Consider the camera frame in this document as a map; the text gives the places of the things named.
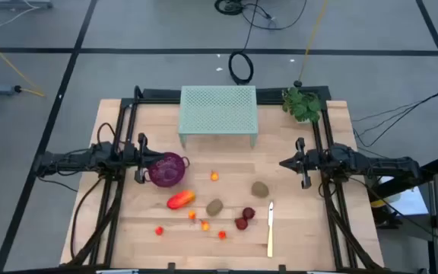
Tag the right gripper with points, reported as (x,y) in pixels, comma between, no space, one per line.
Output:
(302,163)

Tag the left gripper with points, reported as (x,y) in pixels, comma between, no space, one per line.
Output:
(140,156)

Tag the purple colander bowl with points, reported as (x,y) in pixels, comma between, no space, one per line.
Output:
(169,173)

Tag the brown kiwi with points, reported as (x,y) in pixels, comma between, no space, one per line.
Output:
(214,207)
(260,189)

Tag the red yellow mango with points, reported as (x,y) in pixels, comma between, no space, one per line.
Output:
(181,199)

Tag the small orange fruit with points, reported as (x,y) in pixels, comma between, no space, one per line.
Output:
(192,215)

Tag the small red fruit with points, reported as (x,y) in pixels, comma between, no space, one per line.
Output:
(222,234)
(159,230)

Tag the small yellow orange pear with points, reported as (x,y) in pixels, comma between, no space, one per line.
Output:
(205,226)

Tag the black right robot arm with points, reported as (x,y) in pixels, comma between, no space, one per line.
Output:
(375,163)

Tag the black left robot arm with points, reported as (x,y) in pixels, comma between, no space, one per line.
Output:
(89,156)

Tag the green potted plant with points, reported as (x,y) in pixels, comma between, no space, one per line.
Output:
(302,106)

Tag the pale green perforated metal shelf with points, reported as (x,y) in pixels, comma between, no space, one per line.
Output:
(219,110)

